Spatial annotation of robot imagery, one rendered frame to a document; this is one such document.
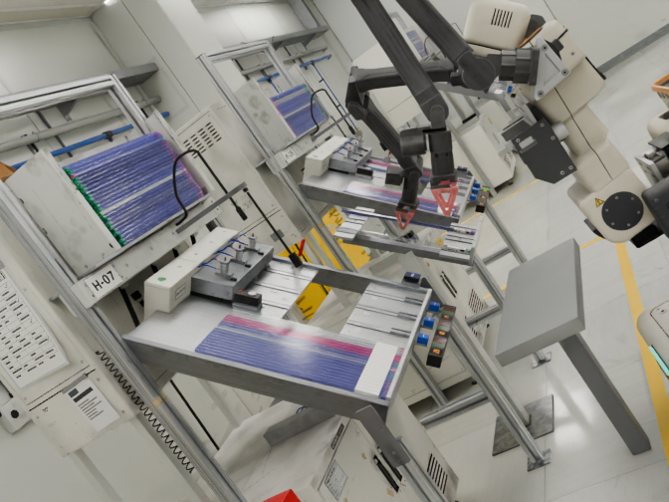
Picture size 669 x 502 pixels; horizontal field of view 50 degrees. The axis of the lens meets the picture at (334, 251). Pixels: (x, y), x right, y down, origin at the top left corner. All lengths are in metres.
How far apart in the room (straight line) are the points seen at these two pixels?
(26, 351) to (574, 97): 1.60
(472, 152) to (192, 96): 2.61
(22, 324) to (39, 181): 0.38
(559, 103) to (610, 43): 7.62
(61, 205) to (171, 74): 3.52
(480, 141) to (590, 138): 4.62
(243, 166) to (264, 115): 0.25
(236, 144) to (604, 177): 1.75
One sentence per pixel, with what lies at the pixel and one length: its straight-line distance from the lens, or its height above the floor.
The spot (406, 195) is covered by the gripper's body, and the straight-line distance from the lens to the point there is 2.63.
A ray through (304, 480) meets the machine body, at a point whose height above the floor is 0.62.
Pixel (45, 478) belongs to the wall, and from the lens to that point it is 3.50.
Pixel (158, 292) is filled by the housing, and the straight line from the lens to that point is 2.05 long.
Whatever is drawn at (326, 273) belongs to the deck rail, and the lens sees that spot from 2.38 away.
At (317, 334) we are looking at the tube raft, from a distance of 1.98.
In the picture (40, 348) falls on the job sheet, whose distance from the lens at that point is 2.09.
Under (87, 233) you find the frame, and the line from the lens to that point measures 1.99.
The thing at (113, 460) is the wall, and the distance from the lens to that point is 3.75.
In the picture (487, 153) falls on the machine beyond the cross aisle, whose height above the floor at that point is 0.36.
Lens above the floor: 1.33
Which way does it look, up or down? 8 degrees down
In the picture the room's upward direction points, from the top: 35 degrees counter-clockwise
